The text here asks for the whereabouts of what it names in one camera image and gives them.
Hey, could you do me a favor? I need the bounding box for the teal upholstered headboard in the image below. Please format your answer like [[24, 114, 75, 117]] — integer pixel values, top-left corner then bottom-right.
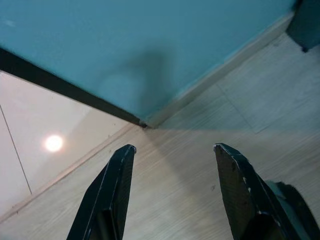
[[286, 0, 320, 53]]

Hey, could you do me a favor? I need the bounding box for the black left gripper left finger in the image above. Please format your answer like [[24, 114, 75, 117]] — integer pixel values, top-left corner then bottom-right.
[[66, 144, 137, 240]]

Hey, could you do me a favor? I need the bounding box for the beige floor threshold strip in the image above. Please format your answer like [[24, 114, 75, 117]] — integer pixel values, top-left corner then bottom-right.
[[0, 124, 145, 225]]

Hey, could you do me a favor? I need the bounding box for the beige baseboard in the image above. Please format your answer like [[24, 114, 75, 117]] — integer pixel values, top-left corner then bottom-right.
[[146, 11, 295, 129]]

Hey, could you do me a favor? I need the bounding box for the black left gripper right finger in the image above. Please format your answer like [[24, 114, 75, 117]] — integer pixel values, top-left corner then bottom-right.
[[213, 142, 311, 240]]

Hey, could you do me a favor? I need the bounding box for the black wall edge trim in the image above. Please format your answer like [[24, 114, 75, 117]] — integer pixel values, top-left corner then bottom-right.
[[0, 47, 149, 129]]

